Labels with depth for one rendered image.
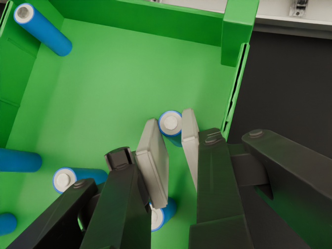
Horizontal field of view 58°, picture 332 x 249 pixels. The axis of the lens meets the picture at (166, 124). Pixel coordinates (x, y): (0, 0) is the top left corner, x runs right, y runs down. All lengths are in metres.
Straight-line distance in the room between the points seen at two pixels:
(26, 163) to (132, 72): 0.12
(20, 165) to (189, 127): 0.16
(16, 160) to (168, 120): 0.13
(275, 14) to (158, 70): 0.38
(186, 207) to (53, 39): 0.18
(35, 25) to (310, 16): 0.48
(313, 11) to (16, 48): 0.50
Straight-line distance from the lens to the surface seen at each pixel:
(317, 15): 0.63
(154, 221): 0.20
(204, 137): 0.16
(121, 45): 0.30
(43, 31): 0.28
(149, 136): 0.16
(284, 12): 0.62
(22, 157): 0.28
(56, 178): 0.22
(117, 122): 0.27
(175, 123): 0.20
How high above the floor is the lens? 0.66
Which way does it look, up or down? 77 degrees down
